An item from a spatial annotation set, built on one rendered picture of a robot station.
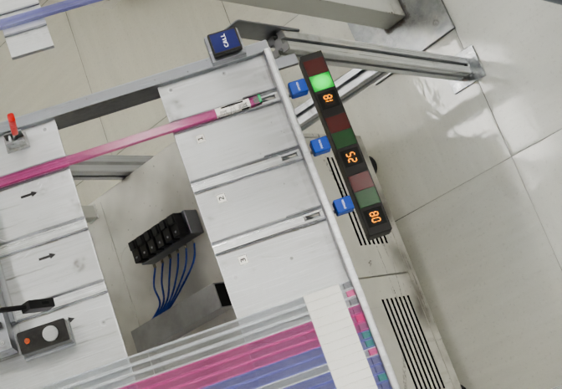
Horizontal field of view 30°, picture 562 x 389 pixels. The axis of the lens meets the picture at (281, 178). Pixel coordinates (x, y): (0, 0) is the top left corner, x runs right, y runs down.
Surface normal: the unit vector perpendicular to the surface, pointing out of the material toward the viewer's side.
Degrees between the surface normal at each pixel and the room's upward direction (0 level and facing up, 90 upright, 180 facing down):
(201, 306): 0
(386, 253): 90
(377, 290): 90
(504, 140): 0
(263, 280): 46
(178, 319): 0
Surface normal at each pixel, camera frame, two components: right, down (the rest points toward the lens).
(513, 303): -0.65, 0.00
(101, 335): 0.03, -0.31
